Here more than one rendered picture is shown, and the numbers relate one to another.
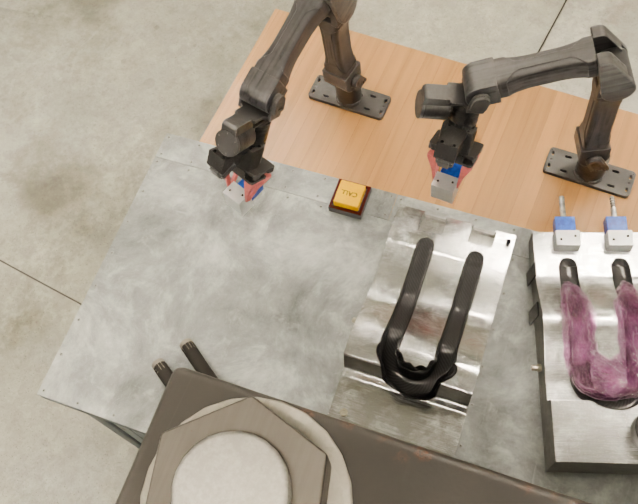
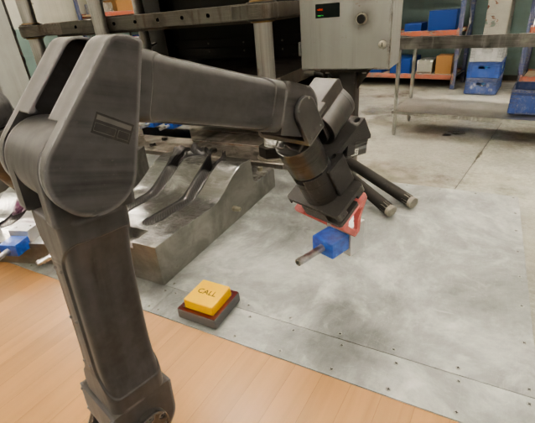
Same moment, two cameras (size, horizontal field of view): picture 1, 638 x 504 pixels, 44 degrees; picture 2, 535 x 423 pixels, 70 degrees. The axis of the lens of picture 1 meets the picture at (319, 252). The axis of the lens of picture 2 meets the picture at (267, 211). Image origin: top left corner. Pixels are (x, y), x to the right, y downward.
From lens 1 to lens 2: 1.85 m
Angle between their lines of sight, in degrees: 88
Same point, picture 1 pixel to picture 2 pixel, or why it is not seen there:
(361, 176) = (184, 336)
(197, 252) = (403, 272)
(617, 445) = not seen: hidden behind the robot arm
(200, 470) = not seen: outside the picture
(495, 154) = not seen: outside the picture
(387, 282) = (199, 206)
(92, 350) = (484, 214)
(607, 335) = not seen: hidden behind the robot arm
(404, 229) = (163, 230)
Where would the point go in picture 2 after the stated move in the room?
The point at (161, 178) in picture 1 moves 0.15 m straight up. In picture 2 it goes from (502, 359) to (527, 274)
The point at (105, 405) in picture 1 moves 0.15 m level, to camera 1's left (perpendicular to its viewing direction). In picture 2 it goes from (449, 192) to (506, 187)
